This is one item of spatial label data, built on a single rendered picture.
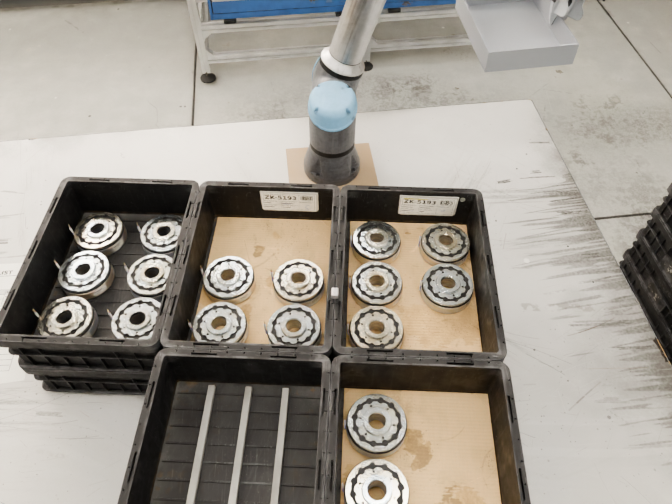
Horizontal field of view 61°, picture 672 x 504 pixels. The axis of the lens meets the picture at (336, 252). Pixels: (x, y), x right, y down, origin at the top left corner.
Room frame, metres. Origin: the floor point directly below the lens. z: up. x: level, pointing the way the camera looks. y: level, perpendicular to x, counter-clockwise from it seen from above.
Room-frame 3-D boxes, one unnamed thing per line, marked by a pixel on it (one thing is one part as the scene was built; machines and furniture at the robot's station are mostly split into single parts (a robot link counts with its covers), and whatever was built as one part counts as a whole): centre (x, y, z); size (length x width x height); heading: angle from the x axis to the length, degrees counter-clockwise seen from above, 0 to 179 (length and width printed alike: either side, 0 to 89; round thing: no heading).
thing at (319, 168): (1.11, 0.01, 0.78); 0.15 x 0.15 x 0.10
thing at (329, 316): (0.65, 0.15, 0.92); 0.40 x 0.30 x 0.02; 178
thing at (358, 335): (0.53, -0.08, 0.86); 0.10 x 0.10 x 0.01
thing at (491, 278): (0.64, -0.15, 0.92); 0.40 x 0.30 x 0.02; 178
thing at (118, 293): (0.66, 0.45, 0.87); 0.40 x 0.30 x 0.11; 178
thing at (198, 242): (0.65, 0.15, 0.87); 0.40 x 0.30 x 0.11; 178
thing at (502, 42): (1.22, -0.41, 1.07); 0.27 x 0.20 x 0.05; 7
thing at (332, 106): (1.11, 0.01, 0.89); 0.13 x 0.12 x 0.14; 178
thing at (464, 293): (0.63, -0.22, 0.86); 0.10 x 0.10 x 0.01
